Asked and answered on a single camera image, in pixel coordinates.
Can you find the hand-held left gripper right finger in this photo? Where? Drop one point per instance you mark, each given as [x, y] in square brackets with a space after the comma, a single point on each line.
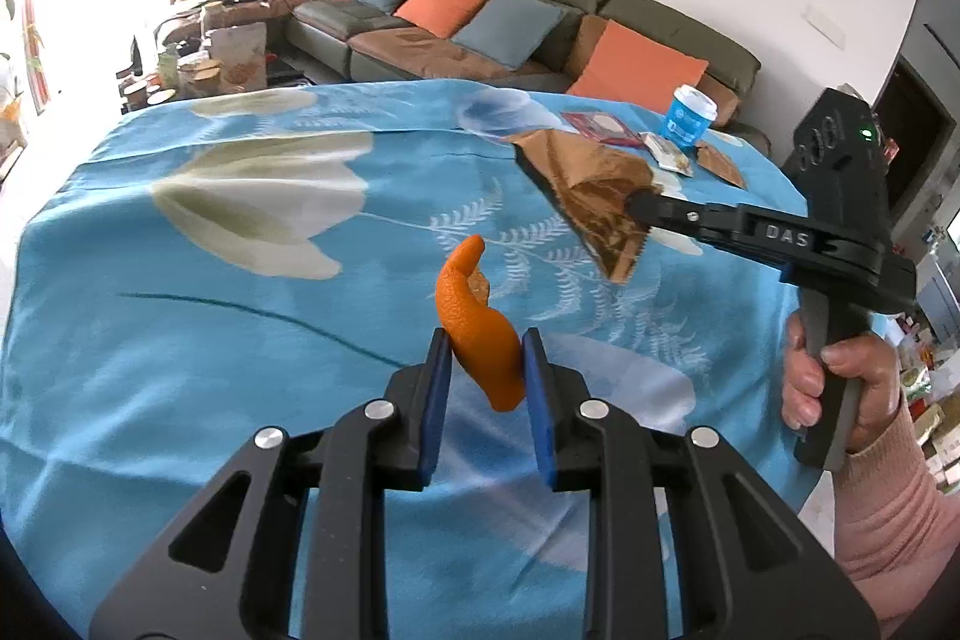
[541, 407]

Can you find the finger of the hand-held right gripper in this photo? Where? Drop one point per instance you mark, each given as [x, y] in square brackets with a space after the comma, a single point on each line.
[675, 216]

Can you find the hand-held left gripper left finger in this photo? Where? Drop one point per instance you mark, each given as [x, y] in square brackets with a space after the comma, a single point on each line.
[435, 400]

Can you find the golden brown snack bag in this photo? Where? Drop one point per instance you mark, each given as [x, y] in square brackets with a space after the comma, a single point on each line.
[600, 197]

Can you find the orange peel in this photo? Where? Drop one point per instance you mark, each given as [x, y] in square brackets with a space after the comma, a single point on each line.
[472, 325]

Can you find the person's right forearm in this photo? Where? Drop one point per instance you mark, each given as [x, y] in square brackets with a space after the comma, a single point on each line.
[900, 512]

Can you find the person's right hand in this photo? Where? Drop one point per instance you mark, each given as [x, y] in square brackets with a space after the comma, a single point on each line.
[881, 385]

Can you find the white snack packet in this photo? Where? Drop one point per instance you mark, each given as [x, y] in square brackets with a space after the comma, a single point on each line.
[667, 151]

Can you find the brown flat wrapper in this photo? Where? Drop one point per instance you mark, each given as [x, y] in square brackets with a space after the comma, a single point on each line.
[721, 166]

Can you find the blue paper cup white lid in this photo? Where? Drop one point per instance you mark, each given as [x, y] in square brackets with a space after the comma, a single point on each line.
[686, 119]

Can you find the red snack packet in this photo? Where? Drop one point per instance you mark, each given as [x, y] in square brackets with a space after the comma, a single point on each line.
[600, 126]

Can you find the shelf of packaged goods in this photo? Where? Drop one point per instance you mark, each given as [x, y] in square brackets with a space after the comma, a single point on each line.
[934, 385]

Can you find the blue floral blanket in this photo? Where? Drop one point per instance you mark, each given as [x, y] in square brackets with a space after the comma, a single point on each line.
[187, 385]

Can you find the brown paper bag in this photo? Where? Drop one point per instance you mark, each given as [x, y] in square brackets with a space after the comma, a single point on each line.
[236, 55]

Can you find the cluttered coffee table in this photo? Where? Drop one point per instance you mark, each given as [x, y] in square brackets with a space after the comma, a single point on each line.
[180, 78]

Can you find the tall leafy plant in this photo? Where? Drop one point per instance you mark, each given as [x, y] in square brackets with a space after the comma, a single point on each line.
[19, 48]

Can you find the wall switch plate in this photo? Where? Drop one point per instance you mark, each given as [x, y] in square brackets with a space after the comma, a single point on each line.
[825, 27]

